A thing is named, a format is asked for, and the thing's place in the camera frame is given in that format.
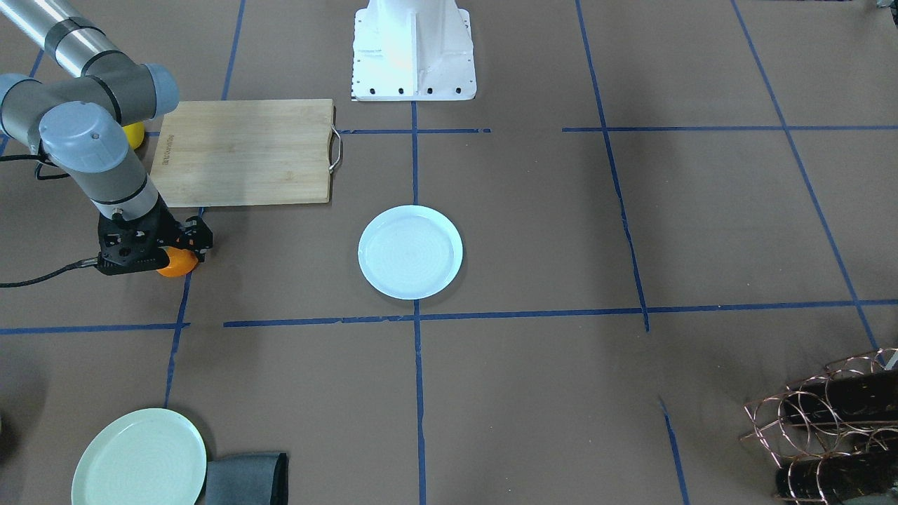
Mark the yellow basket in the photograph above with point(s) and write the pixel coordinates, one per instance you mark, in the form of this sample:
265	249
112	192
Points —
136	134

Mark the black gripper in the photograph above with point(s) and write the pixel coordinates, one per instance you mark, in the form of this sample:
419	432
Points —
197	237

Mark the copper wire bottle rack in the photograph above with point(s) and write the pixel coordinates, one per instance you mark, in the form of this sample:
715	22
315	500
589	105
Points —
832	436

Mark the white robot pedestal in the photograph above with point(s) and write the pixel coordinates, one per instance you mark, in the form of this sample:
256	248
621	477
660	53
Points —
413	50

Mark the dark grey folded cloth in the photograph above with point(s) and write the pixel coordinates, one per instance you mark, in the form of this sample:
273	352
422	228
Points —
248	478

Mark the dark glass bottle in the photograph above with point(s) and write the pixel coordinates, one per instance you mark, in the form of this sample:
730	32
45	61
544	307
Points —
861	400
869	478

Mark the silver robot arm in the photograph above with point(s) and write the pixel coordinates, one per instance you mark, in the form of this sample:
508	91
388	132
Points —
78	126

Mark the light blue plate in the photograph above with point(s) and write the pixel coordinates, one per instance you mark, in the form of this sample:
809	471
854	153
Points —
410	252

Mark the wooden cutting board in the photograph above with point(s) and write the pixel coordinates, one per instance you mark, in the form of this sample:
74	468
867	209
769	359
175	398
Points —
225	153

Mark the orange fruit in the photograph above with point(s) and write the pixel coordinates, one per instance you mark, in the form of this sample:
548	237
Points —
180	262

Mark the light green plate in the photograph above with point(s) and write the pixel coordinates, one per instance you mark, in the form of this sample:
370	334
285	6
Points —
150	456

